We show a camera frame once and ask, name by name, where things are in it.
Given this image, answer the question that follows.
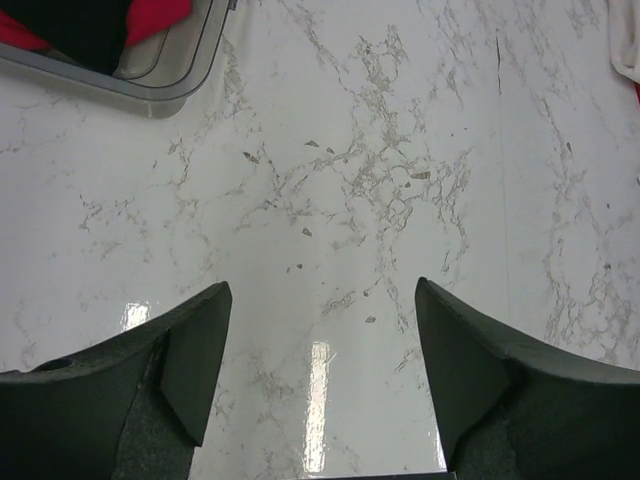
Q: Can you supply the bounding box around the black t-shirt in bin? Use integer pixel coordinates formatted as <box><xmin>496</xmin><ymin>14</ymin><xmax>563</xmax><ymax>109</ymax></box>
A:
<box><xmin>1</xmin><ymin>0</ymin><xmax>131</xmax><ymax>75</ymax></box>

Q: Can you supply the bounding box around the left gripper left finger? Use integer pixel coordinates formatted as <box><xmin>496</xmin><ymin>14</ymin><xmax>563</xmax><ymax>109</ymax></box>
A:
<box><xmin>1</xmin><ymin>282</ymin><xmax>232</xmax><ymax>479</ymax></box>

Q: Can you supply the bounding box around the white printed t-shirt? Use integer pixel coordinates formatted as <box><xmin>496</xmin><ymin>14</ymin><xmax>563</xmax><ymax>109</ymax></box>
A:
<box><xmin>608</xmin><ymin>0</ymin><xmax>640</xmax><ymax>84</ymax></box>

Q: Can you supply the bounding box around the magenta t-shirt in bin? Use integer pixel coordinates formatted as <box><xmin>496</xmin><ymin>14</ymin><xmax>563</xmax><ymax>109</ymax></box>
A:
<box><xmin>1</xmin><ymin>0</ymin><xmax>192</xmax><ymax>51</ymax></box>

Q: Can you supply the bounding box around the grey plastic bin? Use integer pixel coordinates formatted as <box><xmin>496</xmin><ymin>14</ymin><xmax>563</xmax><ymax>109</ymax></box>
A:
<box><xmin>1</xmin><ymin>1</ymin><xmax>236</xmax><ymax>119</ymax></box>

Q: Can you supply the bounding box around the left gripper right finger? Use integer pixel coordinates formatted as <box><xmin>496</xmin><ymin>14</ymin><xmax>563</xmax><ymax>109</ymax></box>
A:
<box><xmin>415</xmin><ymin>278</ymin><xmax>639</xmax><ymax>479</ymax></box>

